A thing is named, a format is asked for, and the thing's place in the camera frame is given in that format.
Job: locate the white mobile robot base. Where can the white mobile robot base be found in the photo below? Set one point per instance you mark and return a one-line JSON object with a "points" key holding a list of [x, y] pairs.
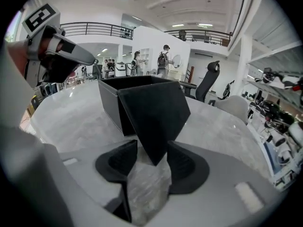
{"points": [[120, 68]]}

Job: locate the white vanity table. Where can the white vanity table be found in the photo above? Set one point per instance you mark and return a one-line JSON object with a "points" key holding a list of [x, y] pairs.
{"points": [[177, 61]]}

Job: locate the person's left forearm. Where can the person's left forearm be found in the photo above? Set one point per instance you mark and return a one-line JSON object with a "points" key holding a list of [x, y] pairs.
{"points": [[17, 58]]}

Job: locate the white metal rack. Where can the white metal rack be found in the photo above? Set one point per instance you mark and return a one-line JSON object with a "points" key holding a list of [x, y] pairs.
{"points": [[265, 55]]}

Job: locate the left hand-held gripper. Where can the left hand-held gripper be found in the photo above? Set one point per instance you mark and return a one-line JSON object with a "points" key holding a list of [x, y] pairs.
{"points": [[40, 18]]}

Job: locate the black office chair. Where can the black office chair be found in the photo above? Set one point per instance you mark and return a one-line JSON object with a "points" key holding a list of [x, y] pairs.
{"points": [[206, 86]]}

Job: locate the black metal railing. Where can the black metal railing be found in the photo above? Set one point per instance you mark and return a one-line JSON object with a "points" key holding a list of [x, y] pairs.
{"points": [[201, 37], [94, 29]]}

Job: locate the black box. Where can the black box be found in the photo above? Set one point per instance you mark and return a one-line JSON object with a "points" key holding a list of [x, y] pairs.
{"points": [[151, 117]]}

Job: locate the brown wooden staircase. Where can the brown wooden staircase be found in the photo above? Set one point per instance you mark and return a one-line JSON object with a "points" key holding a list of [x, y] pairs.
{"points": [[189, 72]]}

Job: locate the white shelf cabinet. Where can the white shelf cabinet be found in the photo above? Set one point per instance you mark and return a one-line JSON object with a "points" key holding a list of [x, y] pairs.
{"points": [[145, 58]]}

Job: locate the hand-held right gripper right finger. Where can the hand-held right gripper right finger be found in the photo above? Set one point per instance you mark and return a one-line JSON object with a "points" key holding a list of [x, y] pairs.
{"points": [[187, 171]]}

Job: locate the pile of black white devices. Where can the pile of black white devices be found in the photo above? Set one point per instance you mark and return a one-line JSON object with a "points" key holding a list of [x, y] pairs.
{"points": [[279, 122]]}

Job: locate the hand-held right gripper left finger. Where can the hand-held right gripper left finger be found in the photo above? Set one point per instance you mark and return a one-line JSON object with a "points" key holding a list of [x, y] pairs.
{"points": [[116, 164]]}

